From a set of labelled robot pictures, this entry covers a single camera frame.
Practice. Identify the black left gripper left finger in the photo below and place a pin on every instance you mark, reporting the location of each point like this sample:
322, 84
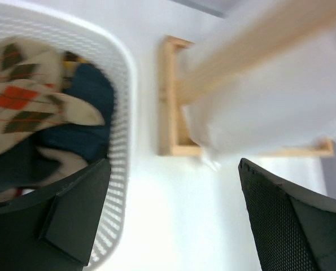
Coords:
54, 227

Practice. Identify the dark navy ribbed sock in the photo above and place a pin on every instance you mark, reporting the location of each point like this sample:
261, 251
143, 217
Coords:
90, 142

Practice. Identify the white hanging cloth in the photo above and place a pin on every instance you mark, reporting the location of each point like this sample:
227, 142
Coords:
263, 82

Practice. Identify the beige orange argyle sock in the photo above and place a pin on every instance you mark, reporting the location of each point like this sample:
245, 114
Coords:
31, 77

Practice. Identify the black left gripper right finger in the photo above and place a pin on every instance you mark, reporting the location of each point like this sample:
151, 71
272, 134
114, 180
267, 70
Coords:
294, 228

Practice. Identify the brown yellow argyle sock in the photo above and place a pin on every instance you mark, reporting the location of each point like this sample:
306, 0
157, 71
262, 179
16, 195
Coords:
71, 62

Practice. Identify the white perforated plastic basket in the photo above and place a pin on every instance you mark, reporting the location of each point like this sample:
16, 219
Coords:
67, 32

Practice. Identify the wooden clothes rack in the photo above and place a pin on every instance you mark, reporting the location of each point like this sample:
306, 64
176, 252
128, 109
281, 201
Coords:
179, 98

